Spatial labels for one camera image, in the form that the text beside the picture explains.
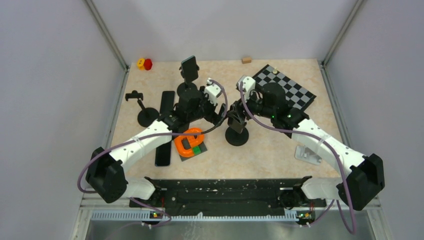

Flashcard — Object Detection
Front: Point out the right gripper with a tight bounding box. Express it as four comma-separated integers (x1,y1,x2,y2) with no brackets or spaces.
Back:
229,87,275,124

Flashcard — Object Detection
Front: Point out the red toy block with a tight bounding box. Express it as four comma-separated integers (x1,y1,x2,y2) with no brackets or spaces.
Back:
143,58,153,71

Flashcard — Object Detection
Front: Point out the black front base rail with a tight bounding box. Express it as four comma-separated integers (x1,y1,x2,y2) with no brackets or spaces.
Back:
142,178,327,217

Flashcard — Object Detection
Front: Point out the black phone stand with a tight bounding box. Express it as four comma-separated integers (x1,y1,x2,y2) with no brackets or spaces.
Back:
176,82,198,97
225,124,249,147
124,90,160,128

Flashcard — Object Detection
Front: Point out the black phone upper left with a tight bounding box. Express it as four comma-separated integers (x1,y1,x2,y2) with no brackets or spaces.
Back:
159,90,176,115

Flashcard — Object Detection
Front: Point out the small wooden block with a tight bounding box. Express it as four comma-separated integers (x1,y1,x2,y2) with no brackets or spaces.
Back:
241,57,253,64

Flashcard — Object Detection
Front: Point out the black phone lower left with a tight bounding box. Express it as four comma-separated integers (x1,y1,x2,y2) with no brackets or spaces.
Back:
154,142,172,167

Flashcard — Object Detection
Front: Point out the yellow toy block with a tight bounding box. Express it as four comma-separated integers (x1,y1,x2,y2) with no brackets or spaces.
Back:
137,58,145,71

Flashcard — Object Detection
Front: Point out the orange plastic ring toy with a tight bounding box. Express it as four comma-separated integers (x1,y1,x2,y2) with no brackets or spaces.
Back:
174,127,205,158

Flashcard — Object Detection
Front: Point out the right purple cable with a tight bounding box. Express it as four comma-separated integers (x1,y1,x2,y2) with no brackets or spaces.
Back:
238,81,358,235

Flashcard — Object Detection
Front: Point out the white plastic phone holder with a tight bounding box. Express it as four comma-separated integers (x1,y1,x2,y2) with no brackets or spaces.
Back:
294,145,322,166

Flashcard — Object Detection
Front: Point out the black grey chessboard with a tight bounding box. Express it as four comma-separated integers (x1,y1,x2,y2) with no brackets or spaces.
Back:
252,64,317,111

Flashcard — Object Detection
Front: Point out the grey building baseplate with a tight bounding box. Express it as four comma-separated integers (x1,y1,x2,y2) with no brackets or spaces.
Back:
179,138,208,162

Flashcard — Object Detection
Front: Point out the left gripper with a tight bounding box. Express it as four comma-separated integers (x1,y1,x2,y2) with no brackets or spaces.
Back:
188,86,229,127

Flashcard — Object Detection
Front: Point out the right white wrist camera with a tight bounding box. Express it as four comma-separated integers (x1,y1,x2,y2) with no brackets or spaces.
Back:
236,75,257,102

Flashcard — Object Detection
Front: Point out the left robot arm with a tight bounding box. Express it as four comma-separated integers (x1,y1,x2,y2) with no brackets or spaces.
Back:
78,83,227,207

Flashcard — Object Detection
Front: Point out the black phone with purple edge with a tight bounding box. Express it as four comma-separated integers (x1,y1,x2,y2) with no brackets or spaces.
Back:
227,110,246,134

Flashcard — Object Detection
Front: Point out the green building brick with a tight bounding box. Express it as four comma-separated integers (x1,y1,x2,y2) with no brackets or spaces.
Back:
192,146,202,156

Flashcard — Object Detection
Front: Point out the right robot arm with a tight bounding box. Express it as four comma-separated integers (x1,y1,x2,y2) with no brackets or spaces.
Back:
236,77,385,211

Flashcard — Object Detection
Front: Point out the teal edged black phone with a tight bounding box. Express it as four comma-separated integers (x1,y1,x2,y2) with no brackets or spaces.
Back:
180,55,200,84

